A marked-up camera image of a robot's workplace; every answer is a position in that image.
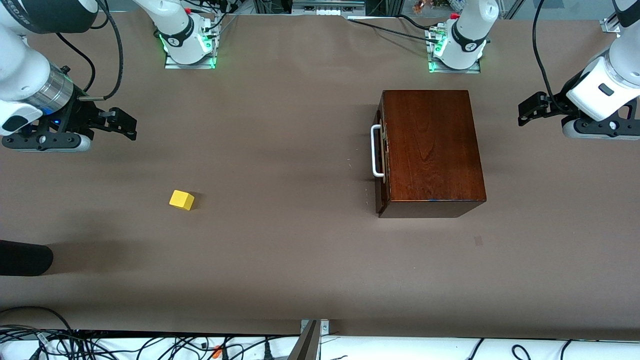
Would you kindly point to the grey metal post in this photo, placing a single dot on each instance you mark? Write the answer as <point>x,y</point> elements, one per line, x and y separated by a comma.
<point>306,345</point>

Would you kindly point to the grey power strip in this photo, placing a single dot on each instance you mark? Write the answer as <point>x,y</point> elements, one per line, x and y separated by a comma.
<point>327,6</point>

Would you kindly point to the silver bracket plate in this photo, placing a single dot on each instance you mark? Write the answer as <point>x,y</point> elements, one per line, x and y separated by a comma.
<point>324,327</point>

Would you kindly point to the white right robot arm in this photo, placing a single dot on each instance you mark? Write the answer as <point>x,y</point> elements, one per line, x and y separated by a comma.
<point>20,65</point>

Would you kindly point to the dark brown wooden cabinet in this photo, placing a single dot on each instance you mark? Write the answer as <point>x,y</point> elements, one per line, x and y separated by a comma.
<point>435,145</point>

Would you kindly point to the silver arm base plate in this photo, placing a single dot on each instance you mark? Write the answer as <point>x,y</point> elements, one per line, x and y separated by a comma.
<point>172,64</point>
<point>475,69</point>

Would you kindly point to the yellow block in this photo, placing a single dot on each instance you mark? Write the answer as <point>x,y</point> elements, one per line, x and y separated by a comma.
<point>181,200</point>

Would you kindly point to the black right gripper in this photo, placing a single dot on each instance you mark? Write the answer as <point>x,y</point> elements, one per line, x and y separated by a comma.
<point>81,114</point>

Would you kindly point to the black cylinder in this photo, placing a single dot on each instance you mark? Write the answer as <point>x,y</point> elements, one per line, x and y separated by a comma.
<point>25,258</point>

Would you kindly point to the orange connector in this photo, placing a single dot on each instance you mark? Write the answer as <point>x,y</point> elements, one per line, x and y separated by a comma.
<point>217,352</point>

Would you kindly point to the grey aluminium frame rail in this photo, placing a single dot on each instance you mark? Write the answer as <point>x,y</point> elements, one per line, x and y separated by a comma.
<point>610,26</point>

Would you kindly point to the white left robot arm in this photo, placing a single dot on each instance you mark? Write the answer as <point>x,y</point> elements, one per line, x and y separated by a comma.
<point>615,75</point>

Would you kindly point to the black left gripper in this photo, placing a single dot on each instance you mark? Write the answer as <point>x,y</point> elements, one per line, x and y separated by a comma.
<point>559,104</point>

